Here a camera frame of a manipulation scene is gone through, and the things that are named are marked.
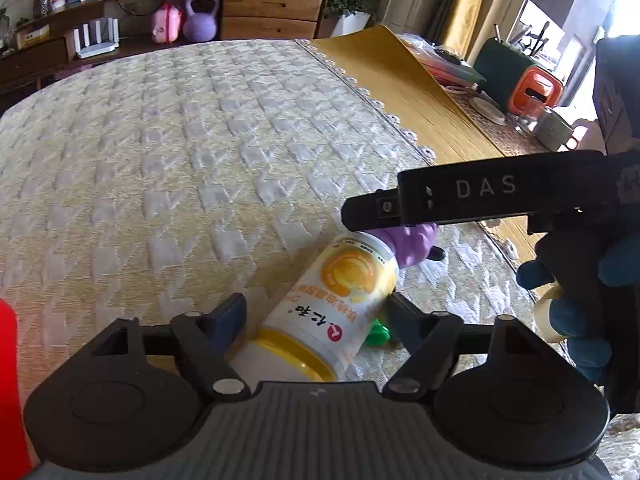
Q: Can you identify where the red tin box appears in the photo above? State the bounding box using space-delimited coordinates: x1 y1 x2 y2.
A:
0 297 34 472

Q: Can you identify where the green mug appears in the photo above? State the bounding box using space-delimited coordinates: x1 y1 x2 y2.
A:
532 107 589 153

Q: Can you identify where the white router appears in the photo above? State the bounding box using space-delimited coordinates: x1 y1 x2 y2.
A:
73 17 121 60

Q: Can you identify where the stack of colourful books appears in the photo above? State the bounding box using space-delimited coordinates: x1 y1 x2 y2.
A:
399 32 486 89

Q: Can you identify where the person's right hand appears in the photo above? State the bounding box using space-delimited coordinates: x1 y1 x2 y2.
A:
517 237 640 382

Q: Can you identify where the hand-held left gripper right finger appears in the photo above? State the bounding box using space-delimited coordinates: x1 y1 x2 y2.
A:
382 291 544 402

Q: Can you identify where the green and orange tissue box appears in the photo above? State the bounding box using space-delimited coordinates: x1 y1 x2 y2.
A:
472 37 564 121

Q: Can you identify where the yellow tablecloth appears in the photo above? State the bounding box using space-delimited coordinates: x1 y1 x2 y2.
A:
297 24 542 267

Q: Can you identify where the purple kettlebell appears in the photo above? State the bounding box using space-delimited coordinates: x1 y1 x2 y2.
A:
182 0 221 43

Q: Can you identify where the white round coaster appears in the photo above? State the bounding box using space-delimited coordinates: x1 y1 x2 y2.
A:
468 97 507 125

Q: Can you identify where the clear drinking glass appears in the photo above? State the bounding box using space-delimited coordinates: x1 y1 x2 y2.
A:
514 104 544 134

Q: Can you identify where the purple spiky toy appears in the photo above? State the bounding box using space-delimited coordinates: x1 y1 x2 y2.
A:
372 222 446 267

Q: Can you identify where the small green plastic cap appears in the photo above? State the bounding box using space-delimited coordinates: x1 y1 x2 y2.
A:
363 317 391 347

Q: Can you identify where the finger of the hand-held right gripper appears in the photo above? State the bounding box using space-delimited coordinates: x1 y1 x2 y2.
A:
342 189 401 234

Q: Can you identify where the clear tape roll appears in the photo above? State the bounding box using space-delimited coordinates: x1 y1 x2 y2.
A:
532 282 571 345

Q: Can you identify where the small cardboard box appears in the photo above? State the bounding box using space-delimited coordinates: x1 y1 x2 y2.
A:
14 24 51 49

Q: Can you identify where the yellow and white bottle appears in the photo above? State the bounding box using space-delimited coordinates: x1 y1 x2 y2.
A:
227 232 400 386

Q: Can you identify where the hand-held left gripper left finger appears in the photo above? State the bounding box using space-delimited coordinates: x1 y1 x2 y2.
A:
92 292 251 402

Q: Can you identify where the pink toy backpack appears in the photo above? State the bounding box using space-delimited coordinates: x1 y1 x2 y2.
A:
151 2 184 44

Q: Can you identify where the wooden cabinet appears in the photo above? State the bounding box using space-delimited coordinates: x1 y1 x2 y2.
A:
0 0 329 97

